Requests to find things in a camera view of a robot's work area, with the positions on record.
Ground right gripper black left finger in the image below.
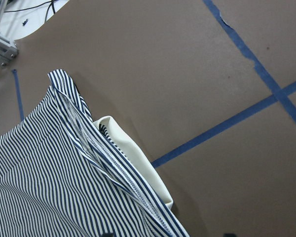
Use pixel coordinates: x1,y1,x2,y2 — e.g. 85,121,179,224
102,233,113,237

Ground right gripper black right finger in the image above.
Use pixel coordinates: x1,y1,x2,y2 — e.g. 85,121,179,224
223,233,237,237

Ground blue white striped polo shirt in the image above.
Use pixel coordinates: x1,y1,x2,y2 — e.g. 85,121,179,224
0,69,188,237

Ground brown paper table cover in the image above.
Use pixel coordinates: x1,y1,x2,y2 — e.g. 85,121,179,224
0,0,296,237

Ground blue tape line lengthwise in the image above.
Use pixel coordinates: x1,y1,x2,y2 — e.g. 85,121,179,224
203,0,296,124

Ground blue tape line crosswise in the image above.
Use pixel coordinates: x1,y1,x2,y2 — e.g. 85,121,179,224
151,81,296,168

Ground aluminium frame post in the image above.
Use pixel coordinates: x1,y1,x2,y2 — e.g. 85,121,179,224
0,0,19,67

